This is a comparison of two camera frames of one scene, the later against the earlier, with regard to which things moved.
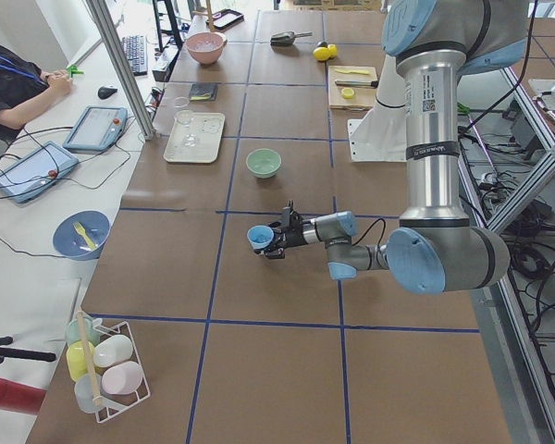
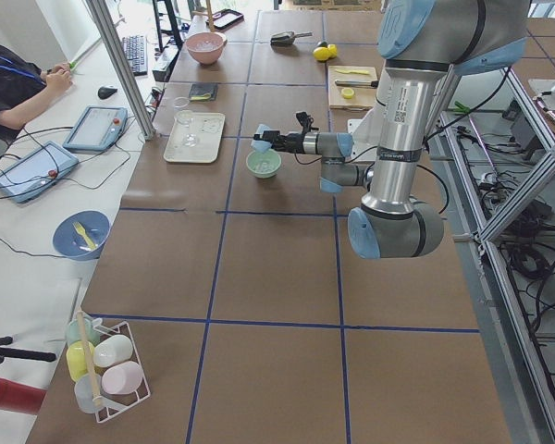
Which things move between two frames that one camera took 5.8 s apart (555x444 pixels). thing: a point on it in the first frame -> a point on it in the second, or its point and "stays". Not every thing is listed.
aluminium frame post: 105,28 stays
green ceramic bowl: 264,162 stays
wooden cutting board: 345,97 stays
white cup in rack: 112,350 stays
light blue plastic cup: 260,236 -> 261,145
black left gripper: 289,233 -> 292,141
